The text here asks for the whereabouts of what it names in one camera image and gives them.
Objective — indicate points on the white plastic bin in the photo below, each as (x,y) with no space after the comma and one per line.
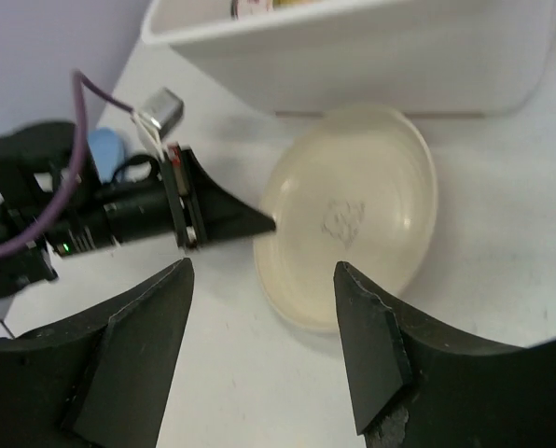
(421,57)

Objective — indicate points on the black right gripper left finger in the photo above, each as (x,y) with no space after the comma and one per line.
(99,378)

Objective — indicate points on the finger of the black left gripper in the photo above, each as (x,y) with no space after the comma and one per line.
(202,212)

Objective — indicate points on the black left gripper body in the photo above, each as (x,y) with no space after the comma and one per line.
(132,206)

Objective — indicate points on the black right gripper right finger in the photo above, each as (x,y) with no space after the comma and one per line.
(415,381)

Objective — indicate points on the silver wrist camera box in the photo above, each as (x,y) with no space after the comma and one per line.
(164,109)

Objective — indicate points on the cream oval plate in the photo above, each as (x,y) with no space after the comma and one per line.
(359,186)

